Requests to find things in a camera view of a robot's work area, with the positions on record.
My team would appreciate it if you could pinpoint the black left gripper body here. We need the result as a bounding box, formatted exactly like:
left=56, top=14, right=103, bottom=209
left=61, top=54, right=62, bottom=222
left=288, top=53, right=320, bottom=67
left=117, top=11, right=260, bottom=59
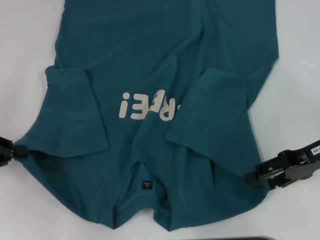
left=0, top=135, right=15, bottom=169

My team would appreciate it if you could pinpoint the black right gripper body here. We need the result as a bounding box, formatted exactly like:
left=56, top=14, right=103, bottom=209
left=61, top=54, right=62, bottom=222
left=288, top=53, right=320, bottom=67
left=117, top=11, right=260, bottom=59
left=279, top=139, right=320, bottom=182

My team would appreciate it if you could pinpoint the teal t-shirt with beige print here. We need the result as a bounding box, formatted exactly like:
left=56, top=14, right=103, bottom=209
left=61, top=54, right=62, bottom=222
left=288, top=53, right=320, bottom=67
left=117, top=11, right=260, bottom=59
left=12, top=0, right=280, bottom=226

